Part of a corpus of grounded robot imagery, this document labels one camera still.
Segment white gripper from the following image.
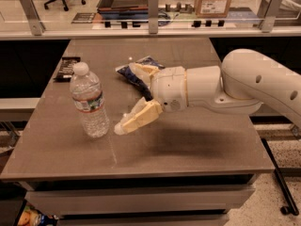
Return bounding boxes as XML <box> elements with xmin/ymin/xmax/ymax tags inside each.
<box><xmin>114</xmin><ymin>63</ymin><xmax>187</xmax><ymax>136</ymax></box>

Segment clear plastic water bottle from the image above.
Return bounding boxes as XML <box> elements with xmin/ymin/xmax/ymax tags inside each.
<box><xmin>70</xmin><ymin>62</ymin><xmax>109</xmax><ymax>137</ymax></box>

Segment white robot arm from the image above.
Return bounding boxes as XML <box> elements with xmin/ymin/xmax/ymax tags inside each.
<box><xmin>115</xmin><ymin>49</ymin><xmax>301</xmax><ymax>135</ymax></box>

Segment blue chip bag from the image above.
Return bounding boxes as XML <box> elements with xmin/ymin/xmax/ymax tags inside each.
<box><xmin>115</xmin><ymin>56</ymin><xmax>164</xmax><ymax>101</ymax></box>

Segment black candy bar wrapper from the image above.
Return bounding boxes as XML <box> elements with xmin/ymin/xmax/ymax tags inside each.
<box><xmin>54</xmin><ymin>56</ymin><xmax>81</xmax><ymax>82</ymax></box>

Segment cardboard box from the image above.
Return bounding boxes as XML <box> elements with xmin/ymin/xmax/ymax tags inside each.
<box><xmin>195</xmin><ymin>0</ymin><xmax>231</xmax><ymax>18</ymax></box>

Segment grey table drawer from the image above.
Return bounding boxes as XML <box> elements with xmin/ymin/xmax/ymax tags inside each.
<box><xmin>25</xmin><ymin>185</ymin><xmax>255</xmax><ymax>216</ymax></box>

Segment colourful snack packages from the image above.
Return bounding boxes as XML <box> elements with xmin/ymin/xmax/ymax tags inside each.
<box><xmin>17</xmin><ymin>205</ymin><xmax>58</xmax><ymax>226</ymax></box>

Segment middle metal glass post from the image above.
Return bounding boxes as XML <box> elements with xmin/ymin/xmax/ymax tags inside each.
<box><xmin>148</xmin><ymin>0</ymin><xmax>159</xmax><ymax>34</ymax></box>

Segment left metal glass post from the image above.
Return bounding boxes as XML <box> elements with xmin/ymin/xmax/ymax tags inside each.
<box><xmin>19</xmin><ymin>0</ymin><xmax>45</xmax><ymax>36</ymax></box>

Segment black floor rail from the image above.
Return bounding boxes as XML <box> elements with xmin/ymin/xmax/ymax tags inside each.
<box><xmin>261</xmin><ymin>138</ymin><xmax>299</xmax><ymax>216</ymax></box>

